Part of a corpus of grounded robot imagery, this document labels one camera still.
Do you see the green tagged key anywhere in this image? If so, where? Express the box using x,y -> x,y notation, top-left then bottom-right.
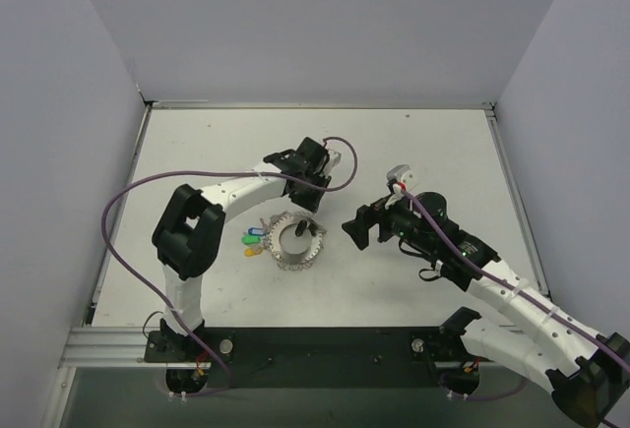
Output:
241,234 -> 261,246

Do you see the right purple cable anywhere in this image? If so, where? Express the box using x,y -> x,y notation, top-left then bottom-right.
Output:
401,186 -> 630,428

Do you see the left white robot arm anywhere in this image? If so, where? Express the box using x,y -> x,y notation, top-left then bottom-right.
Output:
152,138 -> 341,361

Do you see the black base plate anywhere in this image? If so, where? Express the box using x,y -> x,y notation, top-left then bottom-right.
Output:
144,327 -> 481,394

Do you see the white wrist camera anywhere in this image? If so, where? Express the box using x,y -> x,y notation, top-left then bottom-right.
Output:
385,164 -> 418,209
322,149 -> 342,176

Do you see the metal disc keyring holder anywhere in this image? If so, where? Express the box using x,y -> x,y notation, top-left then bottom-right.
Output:
262,212 -> 326,272

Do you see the black tagged key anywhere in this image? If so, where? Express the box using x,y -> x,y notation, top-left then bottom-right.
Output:
294,219 -> 319,237

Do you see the yellow tagged key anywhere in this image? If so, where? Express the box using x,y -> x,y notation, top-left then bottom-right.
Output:
244,246 -> 265,257

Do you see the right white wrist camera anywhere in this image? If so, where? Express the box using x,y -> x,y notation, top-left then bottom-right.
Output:
385,164 -> 418,209

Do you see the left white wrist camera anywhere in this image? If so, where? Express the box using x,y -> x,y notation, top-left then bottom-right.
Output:
322,149 -> 342,176

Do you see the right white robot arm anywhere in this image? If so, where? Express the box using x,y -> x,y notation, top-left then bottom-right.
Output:
342,191 -> 629,427

